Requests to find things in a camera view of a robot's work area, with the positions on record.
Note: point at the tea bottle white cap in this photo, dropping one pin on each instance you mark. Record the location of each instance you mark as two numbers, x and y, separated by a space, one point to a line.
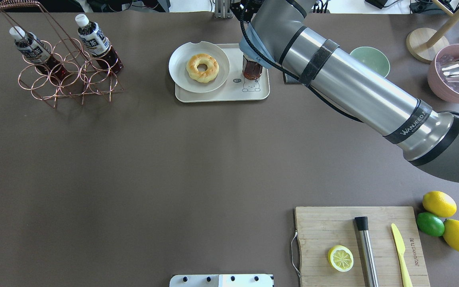
251 70

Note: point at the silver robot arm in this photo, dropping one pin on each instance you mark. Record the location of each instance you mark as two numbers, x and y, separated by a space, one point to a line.
429 139

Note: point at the cream serving tray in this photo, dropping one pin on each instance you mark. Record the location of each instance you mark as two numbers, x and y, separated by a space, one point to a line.
236 87

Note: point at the tea bottle in rack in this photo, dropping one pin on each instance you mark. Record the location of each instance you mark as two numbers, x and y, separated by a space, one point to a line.
97 44
36 53

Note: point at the white round plate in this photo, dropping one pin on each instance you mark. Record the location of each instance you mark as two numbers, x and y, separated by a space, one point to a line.
180 58

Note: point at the bamboo cutting board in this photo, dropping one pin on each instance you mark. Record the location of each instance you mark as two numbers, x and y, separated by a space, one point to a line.
321 228

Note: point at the half lemon slice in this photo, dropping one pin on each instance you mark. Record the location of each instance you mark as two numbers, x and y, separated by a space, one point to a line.
340 258

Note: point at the green ceramic bowl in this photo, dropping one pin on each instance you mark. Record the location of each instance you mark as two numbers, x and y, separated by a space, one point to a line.
373 58

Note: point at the yellow plastic knife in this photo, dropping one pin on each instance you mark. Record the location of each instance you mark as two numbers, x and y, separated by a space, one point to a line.
401 249

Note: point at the green lime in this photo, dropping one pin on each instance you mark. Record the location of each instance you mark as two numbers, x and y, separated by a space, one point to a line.
430 224

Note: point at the yellow lemon upper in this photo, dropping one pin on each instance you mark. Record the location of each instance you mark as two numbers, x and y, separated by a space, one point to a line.
439 204

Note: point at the wooden cup stand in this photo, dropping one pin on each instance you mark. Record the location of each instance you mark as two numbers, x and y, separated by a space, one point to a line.
424 43

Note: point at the pink bowl with ice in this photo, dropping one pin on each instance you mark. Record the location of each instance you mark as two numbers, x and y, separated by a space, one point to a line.
448 91

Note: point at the glazed ring donut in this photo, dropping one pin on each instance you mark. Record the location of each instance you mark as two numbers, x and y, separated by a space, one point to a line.
202 68

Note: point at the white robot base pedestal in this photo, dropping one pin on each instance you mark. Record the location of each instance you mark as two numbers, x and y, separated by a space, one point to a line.
223 280

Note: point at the copper wire bottle rack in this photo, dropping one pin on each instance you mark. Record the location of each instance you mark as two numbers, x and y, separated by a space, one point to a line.
85 78

